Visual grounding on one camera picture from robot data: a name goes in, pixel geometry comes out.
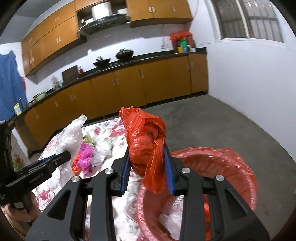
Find lower wooden cabinets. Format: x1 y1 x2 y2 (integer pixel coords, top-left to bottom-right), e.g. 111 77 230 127
14 53 208 152

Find black countertop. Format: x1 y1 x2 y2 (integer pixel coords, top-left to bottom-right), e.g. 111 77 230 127
6 47 207 123

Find glass jar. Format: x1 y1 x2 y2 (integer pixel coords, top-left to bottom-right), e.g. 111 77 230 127
51 76 62 90

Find dark cutting board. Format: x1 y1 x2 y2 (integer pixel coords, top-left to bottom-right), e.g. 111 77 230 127
62 65 79 85

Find person's left hand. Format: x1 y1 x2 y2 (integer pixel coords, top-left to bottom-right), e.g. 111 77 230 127
1 192 41 222

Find pink plastic bag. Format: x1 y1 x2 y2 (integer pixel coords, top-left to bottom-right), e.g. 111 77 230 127
77 142 94 175

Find small red plastic bag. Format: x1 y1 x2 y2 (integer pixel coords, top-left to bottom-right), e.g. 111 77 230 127
119 106 166 194

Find red trash basket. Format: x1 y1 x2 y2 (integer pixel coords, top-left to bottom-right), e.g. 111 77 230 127
137 147 257 240

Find barred window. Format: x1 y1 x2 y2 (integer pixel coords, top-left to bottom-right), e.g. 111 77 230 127
212 0 284 43

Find green basin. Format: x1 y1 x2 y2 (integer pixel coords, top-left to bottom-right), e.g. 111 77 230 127
34 91 46 102

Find red bottle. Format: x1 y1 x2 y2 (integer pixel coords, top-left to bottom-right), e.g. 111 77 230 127
79 66 85 77

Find floral tablecloth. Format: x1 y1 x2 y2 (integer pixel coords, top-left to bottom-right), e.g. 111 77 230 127
33 117 145 240

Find clear white plastic bag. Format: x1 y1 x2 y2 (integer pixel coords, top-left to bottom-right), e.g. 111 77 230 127
56 114 87 187

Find upper wooden cabinets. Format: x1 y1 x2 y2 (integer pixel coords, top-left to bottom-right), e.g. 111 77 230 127
21 1 193 76

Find wooden cabinets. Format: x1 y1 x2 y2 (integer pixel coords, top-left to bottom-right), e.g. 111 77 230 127
14 53 208 152
21 1 193 76

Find blue cloth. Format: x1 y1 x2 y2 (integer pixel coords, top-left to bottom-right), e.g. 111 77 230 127
0 51 28 121

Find range hood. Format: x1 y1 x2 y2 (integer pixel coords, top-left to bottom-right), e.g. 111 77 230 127
75 1 130 36

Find black wok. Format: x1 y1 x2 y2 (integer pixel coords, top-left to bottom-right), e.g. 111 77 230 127
93 56 110 69

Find large red plastic bag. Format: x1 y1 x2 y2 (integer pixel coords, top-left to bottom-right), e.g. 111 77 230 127
204 203 211 240

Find clear bubble wrap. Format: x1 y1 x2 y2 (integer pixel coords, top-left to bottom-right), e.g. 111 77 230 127
159 195 184 240

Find knotted red plastic bag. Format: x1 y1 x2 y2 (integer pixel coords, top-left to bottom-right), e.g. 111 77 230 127
71 154 82 175

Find olive green plastic wrapper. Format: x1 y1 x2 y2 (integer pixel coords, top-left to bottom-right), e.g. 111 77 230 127
83 135 96 147

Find yellow detergent bottle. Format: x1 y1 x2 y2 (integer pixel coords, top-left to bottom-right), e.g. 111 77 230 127
13 103 22 116

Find black lidded pot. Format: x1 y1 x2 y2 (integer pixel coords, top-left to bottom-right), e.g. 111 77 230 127
116 49 134 61

